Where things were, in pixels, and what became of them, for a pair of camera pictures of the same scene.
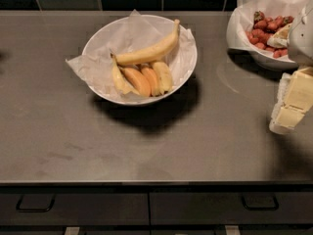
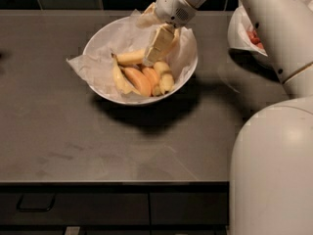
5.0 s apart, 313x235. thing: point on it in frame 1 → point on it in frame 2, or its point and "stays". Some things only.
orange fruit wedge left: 137,81 stays
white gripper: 301,38 → 171,5
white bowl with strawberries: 260,35 stays
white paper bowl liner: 143,35 stays
